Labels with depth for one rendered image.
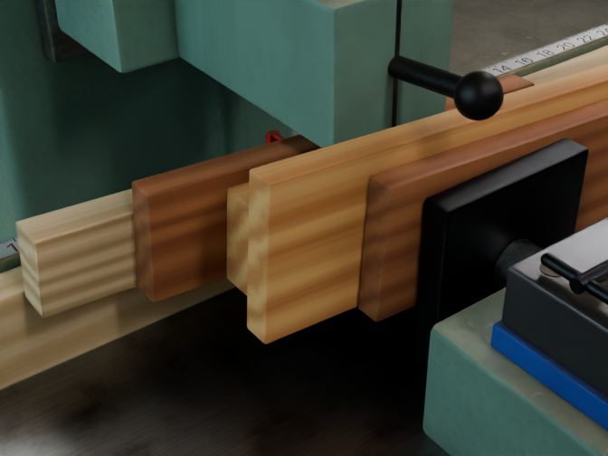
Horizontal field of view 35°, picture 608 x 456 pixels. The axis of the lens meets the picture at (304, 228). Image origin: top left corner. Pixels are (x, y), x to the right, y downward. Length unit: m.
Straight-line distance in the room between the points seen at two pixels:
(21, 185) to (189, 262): 0.21
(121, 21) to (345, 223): 0.17
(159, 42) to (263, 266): 0.17
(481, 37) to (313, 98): 2.77
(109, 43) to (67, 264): 0.14
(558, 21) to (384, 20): 2.95
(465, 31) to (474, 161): 2.81
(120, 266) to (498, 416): 0.18
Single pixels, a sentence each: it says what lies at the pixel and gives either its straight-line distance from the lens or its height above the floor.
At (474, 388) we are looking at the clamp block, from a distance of 0.39.
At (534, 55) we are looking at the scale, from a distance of 0.65.
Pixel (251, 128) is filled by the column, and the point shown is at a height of 0.89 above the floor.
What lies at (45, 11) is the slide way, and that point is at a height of 1.01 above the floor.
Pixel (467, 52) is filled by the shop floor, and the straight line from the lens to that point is 3.07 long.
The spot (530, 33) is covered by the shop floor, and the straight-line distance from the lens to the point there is 3.24.
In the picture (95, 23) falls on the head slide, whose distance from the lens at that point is 0.52.
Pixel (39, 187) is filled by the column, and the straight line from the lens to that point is 0.63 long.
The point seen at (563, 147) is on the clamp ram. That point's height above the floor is 1.00.
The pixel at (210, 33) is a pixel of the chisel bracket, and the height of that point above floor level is 1.03.
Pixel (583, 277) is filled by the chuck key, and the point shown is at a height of 1.01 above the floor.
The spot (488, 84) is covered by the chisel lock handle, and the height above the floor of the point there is 1.05.
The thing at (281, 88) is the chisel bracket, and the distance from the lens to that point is 0.44.
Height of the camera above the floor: 1.21
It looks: 34 degrees down
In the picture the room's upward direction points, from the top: 1 degrees counter-clockwise
